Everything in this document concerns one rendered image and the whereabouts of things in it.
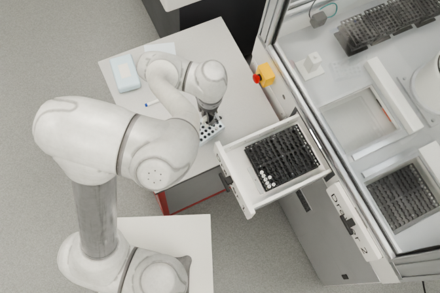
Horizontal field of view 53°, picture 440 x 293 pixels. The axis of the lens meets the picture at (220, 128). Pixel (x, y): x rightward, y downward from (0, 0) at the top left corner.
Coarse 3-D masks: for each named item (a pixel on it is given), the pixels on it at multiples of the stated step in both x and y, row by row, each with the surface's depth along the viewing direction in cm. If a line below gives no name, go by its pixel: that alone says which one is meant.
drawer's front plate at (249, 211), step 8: (216, 144) 158; (216, 152) 163; (224, 152) 157; (224, 160) 156; (224, 168) 161; (232, 168) 155; (232, 176) 154; (232, 184) 159; (240, 184) 153; (240, 192) 152; (240, 200) 157; (248, 200) 151; (248, 208) 150; (248, 216) 156
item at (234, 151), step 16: (272, 128) 166; (304, 128) 170; (240, 144) 165; (240, 160) 166; (320, 160) 168; (240, 176) 164; (256, 176) 164; (304, 176) 165; (320, 176) 160; (256, 192) 162; (272, 192) 162; (288, 192) 158; (256, 208) 156
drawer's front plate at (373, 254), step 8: (336, 184) 156; (328, 192) 164; (336, 192) 158; (344, 192) 155; (336, 200) 161; (344, 200) 154; (336, 208) 163; (344, 208) 156; (352, 208) 153; (344, 216) 159; (352, 216) 153; (360, 224) 151; (360, 232) 152; (368, 232) 150; (360, 240) 155; (368, 240) 149; (360, 248) 157; (368, 248) 151; (376, 248) 149; (368, 256) 154; (376, 256) 148
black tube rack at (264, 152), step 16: (288, 128) 165; (256, 144) 165; (272, 144) 165; (288, 144) 163; (304, 144) 166; (272, 160) 160; (288, 160) 164; (304, 160) 164; (272, 176) 161; (288, 176) 158
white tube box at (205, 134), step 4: (200, 120) 175; (220, 120) 175; (200, 124) 177; (204, 124) 175; (216, 124) 175; (220, 124) 175; (200, 128) 174; (204, 128) 174; (208, 128) 176; (212, 128) 174; (220, 128) 174; (224, 128) 176; (200, 132) 173; (204, 132) 173; (208, 132) 174; (212, 132) 176; (216, 132) 173; (220, 132) 177; (200, 136) 173; (204, 136) 174; (208, 136) 173; (212, 136) 174; (200, 140) 175; (204, 140) 172; (208, 140) 175; (200, 144) 172
